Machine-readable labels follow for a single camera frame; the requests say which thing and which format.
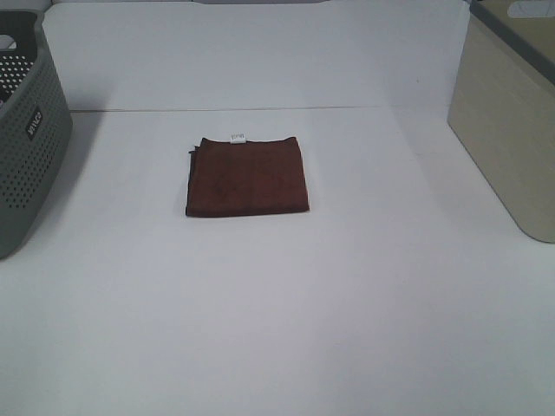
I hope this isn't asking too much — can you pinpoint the brown towel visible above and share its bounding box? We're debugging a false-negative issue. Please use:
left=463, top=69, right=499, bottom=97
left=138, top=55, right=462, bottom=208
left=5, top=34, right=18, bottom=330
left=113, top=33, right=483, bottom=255
left=185, top=137, right=310, bottom=218

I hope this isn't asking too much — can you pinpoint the beige storage box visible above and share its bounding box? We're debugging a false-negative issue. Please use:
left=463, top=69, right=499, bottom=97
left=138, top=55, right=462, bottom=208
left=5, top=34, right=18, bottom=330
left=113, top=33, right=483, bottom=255
left=447, top=1, right=554, bottom=243

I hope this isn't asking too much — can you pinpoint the grey perforated laundry basket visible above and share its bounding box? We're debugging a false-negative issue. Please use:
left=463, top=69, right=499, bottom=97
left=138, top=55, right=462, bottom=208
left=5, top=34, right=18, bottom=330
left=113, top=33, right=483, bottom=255
left=1, top=10, right=73, bottom=257

